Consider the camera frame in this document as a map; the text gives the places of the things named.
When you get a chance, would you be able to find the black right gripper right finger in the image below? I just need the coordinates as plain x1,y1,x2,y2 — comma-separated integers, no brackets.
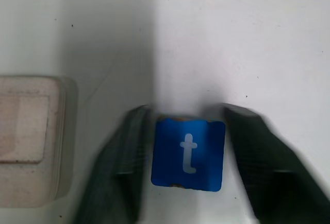
222,103,330,224

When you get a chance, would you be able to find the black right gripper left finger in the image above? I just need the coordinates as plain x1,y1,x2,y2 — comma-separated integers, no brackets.
74,104,153,224

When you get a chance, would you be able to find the blue letter tile t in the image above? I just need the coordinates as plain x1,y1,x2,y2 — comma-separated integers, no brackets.
150,115,227,192

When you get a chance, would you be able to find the clear plastic tray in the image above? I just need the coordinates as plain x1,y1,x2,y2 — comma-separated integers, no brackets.
0,75,79,209

